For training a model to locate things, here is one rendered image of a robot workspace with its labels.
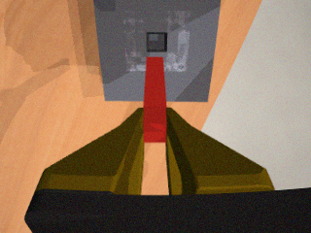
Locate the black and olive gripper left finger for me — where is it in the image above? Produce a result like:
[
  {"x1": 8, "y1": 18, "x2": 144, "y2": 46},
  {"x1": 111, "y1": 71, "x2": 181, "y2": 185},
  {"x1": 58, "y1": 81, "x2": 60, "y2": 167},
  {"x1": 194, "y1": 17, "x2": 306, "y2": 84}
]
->
[{"x1": 34, "y1": 108, "x2": 145, "y2": 195}]

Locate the grey sloped panel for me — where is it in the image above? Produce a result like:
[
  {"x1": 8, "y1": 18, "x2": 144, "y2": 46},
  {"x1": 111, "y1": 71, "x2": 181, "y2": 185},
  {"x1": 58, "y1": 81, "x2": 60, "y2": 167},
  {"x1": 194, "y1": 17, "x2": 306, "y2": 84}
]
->
[{"x1": 93, "y1": 0, "x2": 221, "y2": 102}]

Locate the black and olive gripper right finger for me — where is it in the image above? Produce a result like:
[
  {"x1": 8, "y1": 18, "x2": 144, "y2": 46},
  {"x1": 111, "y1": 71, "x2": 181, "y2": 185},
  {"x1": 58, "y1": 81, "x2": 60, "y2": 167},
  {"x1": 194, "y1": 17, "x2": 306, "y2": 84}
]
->
[{"x1": 165, "y1": 107, "x2": 275, "y2": 194}]

